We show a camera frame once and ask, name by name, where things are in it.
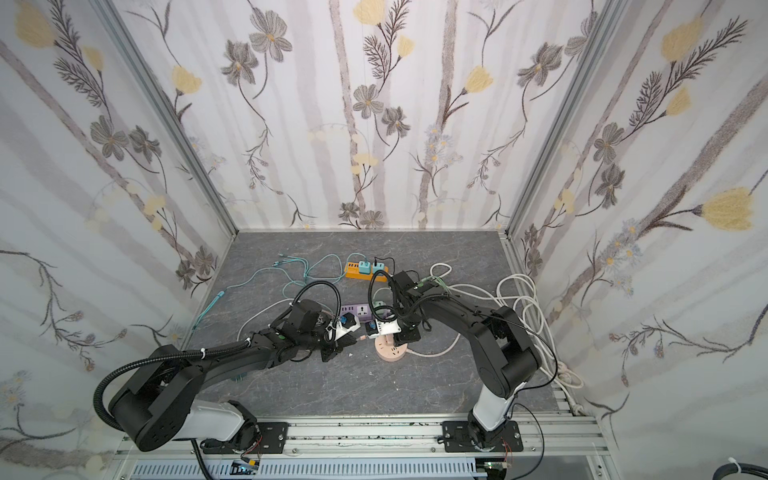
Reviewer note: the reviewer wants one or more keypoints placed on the pink round power strip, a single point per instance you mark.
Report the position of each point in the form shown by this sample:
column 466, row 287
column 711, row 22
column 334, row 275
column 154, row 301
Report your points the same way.
column 387, row 349

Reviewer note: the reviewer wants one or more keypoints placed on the purple power strip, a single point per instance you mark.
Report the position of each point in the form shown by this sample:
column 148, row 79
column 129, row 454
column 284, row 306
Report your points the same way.
column 360, row 310

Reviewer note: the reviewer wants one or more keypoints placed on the teal USB charger plug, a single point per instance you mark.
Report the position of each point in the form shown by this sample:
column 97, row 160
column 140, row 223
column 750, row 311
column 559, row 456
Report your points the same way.
column 363, row 267

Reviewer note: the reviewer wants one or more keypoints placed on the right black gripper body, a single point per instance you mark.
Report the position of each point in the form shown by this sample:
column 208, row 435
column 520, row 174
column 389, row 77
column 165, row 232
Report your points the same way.
column 398, row 335

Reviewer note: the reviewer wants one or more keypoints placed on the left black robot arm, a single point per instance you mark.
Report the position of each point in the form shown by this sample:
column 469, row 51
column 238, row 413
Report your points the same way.
column 155, row 400

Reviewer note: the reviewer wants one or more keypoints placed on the orange power strip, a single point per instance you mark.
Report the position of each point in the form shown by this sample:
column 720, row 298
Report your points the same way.
column 351, row 272

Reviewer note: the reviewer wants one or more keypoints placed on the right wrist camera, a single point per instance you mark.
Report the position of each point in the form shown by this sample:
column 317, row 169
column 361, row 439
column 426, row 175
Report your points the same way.
column 375, row 328

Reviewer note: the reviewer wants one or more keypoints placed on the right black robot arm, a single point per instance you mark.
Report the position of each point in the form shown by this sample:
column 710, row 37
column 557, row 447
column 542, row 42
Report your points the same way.
column 502, row 347

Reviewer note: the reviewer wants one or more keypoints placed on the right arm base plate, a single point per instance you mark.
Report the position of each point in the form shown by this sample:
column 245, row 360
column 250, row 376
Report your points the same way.
column 470, row 437

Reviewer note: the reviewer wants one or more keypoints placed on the aluminium mounting rail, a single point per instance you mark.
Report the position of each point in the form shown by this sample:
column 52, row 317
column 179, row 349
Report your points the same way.
column 544, row 434

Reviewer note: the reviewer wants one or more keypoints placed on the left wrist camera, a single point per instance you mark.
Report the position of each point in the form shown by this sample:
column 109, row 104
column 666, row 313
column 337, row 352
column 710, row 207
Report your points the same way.
column 347, row 323

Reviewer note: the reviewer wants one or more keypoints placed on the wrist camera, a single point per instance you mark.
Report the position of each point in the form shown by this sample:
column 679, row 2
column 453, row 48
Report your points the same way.
column 347, row 323
column 375, row 328

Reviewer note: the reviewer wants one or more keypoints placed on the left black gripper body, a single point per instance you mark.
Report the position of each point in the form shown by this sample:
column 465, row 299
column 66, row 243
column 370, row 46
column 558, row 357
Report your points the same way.
column 330, row 344

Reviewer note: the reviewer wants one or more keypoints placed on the white slotted cable duct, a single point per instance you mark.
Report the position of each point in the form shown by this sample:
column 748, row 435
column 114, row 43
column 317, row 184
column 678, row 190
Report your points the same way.
column 381, row 468

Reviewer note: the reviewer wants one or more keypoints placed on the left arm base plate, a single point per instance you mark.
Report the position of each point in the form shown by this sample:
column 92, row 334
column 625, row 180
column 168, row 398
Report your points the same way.
column 270, row 438

